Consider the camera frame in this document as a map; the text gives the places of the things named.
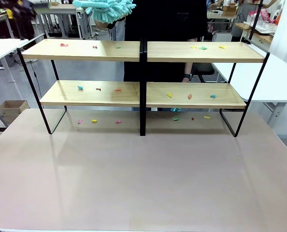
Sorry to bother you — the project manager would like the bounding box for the person in dark clothes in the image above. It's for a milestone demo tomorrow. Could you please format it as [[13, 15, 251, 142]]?
[[3, 0, 38, 41]]

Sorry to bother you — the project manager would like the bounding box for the person's right hand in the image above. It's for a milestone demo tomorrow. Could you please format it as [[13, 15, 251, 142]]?
[[94, 20, 115, 30]]

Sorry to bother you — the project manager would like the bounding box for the person in grey dress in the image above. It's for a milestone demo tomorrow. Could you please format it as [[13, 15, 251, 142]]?
[[230, 0, 278, 42]]

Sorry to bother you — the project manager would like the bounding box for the white table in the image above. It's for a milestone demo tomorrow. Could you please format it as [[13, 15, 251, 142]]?
[[0, 38, 29, 84], [212, 52, 287, 130]]

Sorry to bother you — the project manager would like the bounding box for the small cardboard box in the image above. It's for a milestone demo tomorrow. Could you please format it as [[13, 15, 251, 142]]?
[[221, 5, 238, 13]]

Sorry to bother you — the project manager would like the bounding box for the grey frame desk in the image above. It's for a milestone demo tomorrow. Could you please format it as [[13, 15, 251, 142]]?
[[34, 3, 89, 40]]

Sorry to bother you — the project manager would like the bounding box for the person's left forearm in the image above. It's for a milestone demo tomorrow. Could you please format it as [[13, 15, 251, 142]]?
[[183, 37, 199, 76]]

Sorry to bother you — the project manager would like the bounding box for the teal microfiber duster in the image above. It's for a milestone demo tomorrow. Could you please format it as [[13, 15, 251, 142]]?
[[72, 0, 136, 24]]

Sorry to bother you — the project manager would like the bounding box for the open cardboard box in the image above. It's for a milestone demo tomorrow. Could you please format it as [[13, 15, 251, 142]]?
[[0, 100, 30, 124]]

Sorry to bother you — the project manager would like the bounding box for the pink sign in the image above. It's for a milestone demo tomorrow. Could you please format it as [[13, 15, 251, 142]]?
[[258, 7, 271, 23]]

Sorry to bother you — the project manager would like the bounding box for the black chair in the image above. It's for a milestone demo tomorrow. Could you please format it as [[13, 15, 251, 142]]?
[[191, 62, 215, 83]]

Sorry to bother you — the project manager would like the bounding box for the person in black shirt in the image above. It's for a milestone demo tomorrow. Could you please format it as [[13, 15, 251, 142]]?
[[123, 0, 208, 83]]

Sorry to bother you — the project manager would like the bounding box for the wooden desk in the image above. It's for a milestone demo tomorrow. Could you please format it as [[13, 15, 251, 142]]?
[[235, 22, 277, 47]]

